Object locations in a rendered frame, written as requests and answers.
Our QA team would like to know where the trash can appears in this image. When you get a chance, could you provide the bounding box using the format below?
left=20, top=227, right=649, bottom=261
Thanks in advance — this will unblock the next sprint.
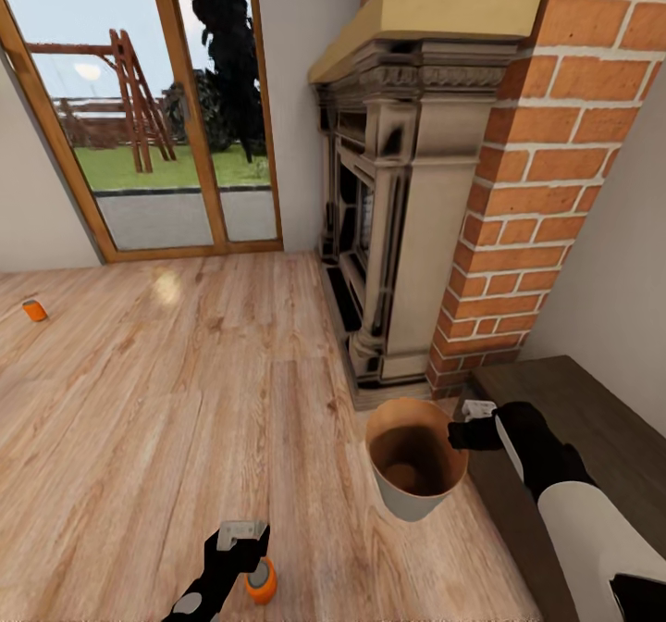
left=365, top=397, right=469, bottom=521

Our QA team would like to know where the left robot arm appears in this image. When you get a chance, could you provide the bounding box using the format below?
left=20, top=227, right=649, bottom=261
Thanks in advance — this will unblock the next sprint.
left=162, top=520, right=270, bottom=622

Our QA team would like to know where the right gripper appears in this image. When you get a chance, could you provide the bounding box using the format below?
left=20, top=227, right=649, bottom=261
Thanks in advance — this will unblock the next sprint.
left=448, top=417, right=494, bottom=451

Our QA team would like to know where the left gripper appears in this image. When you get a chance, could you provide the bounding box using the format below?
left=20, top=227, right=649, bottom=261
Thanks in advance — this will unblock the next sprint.
left=204, top=525, right=270, bottom=590

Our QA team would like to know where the can of soda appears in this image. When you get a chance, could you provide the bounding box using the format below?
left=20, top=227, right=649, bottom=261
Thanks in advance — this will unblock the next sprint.
left=245, top=558, right=278, bottom=605
left=23, top=299, right=47, bottom=321

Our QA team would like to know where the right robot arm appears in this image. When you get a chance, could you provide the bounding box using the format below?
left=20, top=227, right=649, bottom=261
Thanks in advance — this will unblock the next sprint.
left=448, top=401, right=666, bottom=622

